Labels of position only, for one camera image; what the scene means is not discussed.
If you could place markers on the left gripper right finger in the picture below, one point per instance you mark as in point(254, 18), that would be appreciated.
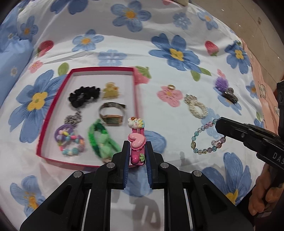
point(153, 161)

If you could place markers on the floral white bed sheet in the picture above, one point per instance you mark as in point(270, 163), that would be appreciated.
point(174, 50)

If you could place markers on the dark hair clip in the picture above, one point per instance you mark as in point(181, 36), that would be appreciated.
point(229, 95)

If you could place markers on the pink blanket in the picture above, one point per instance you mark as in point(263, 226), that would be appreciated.
point(265, 94)

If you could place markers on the red shallow box tray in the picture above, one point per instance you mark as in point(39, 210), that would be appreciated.
point(123, 77)

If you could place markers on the light blue floral pillow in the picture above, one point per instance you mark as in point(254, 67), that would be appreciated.
point(15, 53)

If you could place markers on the silver gold wrist watch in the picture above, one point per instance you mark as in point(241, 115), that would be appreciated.
point(112, 119)

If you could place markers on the pink heart hair clip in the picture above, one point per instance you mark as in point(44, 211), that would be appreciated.
point(137, 141)

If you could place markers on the right hand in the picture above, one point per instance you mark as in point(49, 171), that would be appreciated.
point(263, 195)

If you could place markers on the yellow claw hair clip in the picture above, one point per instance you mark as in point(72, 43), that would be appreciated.
point(110, 91)

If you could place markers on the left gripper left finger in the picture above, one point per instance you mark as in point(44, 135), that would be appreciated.
point(121, 160)

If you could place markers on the black scrunchie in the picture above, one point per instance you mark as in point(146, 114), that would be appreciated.
point(84, 95)

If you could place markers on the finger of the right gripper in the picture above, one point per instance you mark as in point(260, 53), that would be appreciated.
point(253, 137)

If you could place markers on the green fuzzy hair clip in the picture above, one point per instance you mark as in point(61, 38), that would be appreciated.
point(101, 142)

